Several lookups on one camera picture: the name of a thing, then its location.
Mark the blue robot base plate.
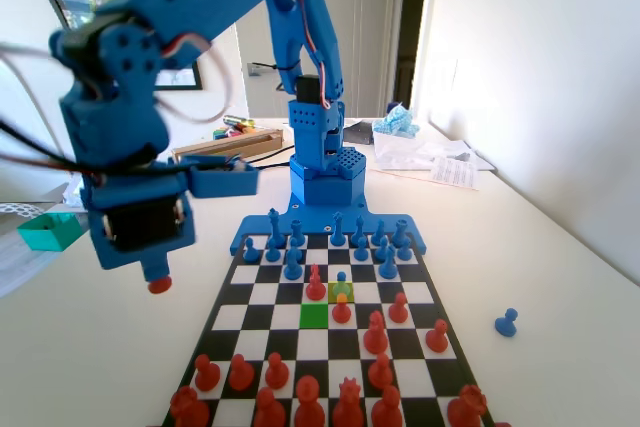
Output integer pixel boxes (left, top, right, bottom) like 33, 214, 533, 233
228, 194, 429, 256

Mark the blue chess king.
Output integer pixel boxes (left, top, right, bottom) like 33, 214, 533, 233
267, 207, 282, 250

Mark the pile of silver papers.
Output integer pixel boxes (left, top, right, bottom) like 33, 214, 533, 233
60, 174, 85, 209

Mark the black white chess board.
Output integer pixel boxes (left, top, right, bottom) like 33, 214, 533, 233
162, 231, 496, 427

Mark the black cable bundle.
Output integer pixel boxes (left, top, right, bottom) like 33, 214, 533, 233
244, 144, 296, 171

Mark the red chess knight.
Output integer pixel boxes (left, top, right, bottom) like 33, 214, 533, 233
254, 386, 287, 427
363, 310, 390, 354

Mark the clear plastic bag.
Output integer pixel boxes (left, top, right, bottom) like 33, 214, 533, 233
374, 132, 476, 172

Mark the black framed poster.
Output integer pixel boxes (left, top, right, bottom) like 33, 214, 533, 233
49, 0, 204, 92

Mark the long cardboard box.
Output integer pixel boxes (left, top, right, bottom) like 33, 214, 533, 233
169, 127, 285, 168

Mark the red chess king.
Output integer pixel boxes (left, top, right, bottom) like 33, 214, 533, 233
370, 385, 404, 427

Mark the colourful marker set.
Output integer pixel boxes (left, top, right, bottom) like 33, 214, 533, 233
212, 126, 251, 142

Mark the white dotted cushion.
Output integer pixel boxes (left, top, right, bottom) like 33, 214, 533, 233
0, 201, 39, 219

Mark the red chess bishop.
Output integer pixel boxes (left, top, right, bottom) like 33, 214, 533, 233
305, 264, 327, 301
293, 375, 326, 427

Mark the blue chess queen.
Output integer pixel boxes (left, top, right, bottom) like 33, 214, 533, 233
329, 211, 347, 248

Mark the red chess rook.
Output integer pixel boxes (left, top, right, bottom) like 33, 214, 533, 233
446, 384, 489, 426
169, 385, 210, 427

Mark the white arched panel dark rim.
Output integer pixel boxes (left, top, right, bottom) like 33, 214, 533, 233
0, 0, 94, 188

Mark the red chess queen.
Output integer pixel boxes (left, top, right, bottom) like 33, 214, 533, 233
332, 376, 365, 427

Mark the bag of blue white pieces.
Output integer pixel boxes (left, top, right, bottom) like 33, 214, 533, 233
372, 102, 421, 141

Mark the printed paper sheet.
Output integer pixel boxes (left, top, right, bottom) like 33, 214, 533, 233
428, 155, 480, 192

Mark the green plastic bin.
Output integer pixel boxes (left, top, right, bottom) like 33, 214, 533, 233
17, 211, 84, 252

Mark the dark grey flat box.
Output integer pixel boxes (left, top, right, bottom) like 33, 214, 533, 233
344, 120, 376, 146

